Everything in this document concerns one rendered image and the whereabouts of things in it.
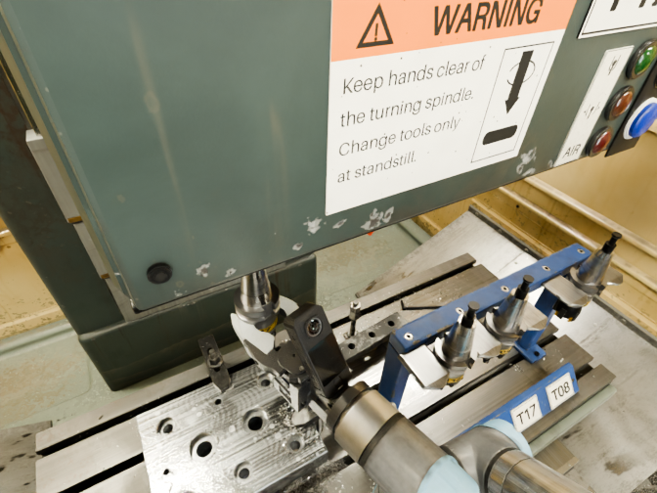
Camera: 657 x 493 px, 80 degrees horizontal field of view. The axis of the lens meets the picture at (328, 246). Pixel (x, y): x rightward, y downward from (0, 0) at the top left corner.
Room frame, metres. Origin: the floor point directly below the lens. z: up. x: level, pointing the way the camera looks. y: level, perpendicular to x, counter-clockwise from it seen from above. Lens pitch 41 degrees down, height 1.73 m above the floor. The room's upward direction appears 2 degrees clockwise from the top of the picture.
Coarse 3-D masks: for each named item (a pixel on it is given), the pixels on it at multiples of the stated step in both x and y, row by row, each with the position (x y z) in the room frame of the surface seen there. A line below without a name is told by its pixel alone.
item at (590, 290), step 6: (570, 270) 0.54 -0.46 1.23; (576, 270) 0.54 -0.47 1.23; (570, 276) 0.52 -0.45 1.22; (576, 276) 0.52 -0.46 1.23; (576, 282) 0.51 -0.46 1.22; (582, 282) 0.51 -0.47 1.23; (606, 282) 0.51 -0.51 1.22; (582, 288) 0.50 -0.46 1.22; (588, 288) 0.49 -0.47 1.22; (594, 288) 0.49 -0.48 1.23; (600, 288) 0.50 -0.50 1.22; (588, 294) 0.49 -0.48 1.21
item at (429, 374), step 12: (420, 348) 0.36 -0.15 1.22; (408, 360) 0.34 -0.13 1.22; (420, 360) 0.34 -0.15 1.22; (432, 360) 0.34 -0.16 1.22; (420, 372) 0.32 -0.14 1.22; (432, 372) 0.32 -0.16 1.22; (444, 372) 0.32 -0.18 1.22; (420, 384) 0.30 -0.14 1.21; (432, 384) 0.30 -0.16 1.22; (444, 384) 0.30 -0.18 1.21
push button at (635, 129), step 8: (648, 104) 0.33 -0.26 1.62; (656, 104) 0.33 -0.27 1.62; (640, 112) 0.32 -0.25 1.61; (648, 112) 0.32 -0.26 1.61; (656, 112) 0.33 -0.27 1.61; (640, 120) 0.32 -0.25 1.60; (648, 120) 0.32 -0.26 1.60; (632, 128) 0.32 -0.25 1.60; (640, 128) 0.32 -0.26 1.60; (648, 128) 0.33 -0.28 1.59; (632, 136) 0.32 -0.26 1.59
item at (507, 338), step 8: (488, 312) 0.43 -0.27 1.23; (488, 320) 0.41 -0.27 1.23; (488, 328) 0.40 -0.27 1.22; (496, 328) 0.40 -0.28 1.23; (520, 328) 0.40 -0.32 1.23; (496, 336) 0.39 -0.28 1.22; (504, 336) 0.38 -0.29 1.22; (512, 336) 0.38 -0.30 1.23; (520, 336) 0.39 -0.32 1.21; (504, 344) 0.38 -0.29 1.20; (512, 344) 0.38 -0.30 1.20
